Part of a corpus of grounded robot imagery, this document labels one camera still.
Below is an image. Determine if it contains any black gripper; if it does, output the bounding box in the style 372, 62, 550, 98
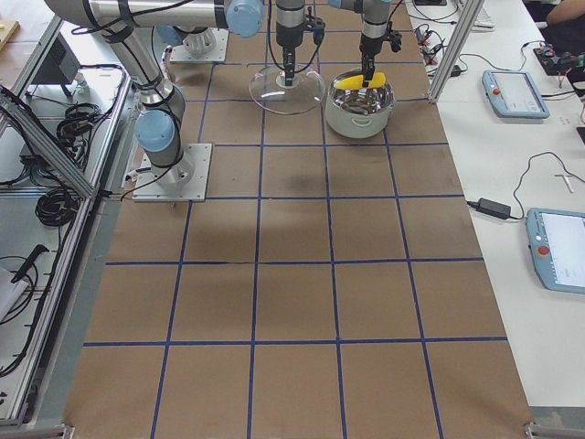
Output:
359, 20, 402, 87
276, 8, 325, 85

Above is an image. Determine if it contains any pale green cooking pot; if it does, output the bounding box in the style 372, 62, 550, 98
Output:
324, 70, 396, 139

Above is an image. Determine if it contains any black electronics board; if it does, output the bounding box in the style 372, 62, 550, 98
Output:
533, 44, 584, 76

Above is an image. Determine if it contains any black cable bundle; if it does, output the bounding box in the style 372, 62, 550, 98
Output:
35, 187, 77, 229

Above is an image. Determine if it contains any blue teach pendant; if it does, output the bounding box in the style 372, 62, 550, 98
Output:
482, 70, 549, 120
526, 208, 584, 294

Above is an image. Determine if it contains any black power adapter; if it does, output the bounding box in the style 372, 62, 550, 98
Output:
474, 198, 511, 220

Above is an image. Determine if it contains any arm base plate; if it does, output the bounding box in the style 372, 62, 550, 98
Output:
170, 28, 229, 64
132, 144, 212, 202

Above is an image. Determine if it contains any near blue teach pendant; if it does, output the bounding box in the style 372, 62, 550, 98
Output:
526, 208, 584, 294

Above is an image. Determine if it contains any glass pot lid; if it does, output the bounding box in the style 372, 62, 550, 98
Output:
249, 66, 325, 115

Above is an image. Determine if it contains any far blue teach pendant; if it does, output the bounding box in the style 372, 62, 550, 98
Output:
482, 70, 549, 120

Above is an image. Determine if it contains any aluminium frame post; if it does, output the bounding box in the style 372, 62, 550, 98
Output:
429, 0, 484, 103

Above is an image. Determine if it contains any brown paper table cover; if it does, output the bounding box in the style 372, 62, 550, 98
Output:
65, 7, 530, 438

